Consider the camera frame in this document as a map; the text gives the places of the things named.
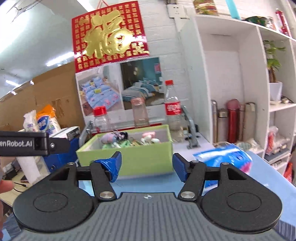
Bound green fluffy towel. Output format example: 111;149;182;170
102;140;134;149

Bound purple fabric pouch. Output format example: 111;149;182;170
101;131;128;144

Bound wet wipes packs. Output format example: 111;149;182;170
23;104;61;135

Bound blue tissue pack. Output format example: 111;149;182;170
193;144;253;188

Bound green cardboard box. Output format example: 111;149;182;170
76;125;173;178

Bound blue machine box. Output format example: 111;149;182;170
44;138;79;173

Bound red cap plastic jar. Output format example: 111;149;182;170
93;106;112;133

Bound white red small carton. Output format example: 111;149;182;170
50;126;81;141

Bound white pink socks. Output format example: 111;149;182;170
140;132;160;145

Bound clear glass jar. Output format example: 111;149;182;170
131;97;149;128

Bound cola plastic bottle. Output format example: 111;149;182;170
165;80;182;132

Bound silver thermos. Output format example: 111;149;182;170
211;99;218;143

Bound red thermos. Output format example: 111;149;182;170
226;99;240;143

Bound white shelf unit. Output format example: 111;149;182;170
179;9;295;174

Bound potted green plant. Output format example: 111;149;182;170
263;40;286;83

